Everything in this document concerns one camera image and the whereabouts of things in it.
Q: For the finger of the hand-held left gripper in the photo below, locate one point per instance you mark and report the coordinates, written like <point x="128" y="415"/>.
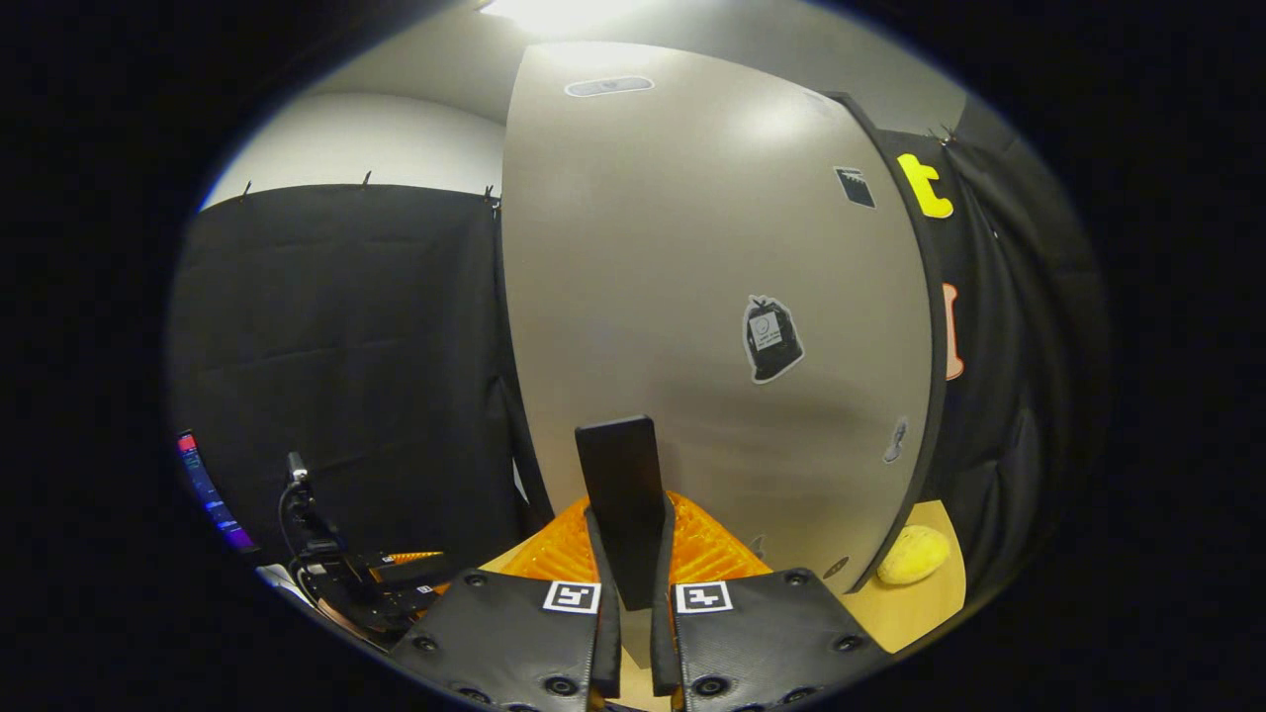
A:
<point x="415" y="567"/>

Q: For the yellow plush toy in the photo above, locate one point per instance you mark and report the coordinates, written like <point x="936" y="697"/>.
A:
<point x="912" y="554"/>

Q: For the glowing monitor screen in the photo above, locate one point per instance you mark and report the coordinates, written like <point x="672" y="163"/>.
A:
<point x="210" y="494"/>

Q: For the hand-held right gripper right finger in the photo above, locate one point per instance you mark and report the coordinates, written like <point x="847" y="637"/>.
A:
<point x="771" y="643"/>

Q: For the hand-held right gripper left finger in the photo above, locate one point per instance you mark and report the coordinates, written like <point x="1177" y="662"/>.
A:
<point x="504" y="643"/>

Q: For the black backdrop cloth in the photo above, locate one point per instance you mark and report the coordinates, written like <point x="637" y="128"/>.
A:
<point x="346" y="346"/>

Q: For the grey cabinet door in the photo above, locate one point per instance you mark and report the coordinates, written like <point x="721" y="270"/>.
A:
<point x="692" y="247"/>

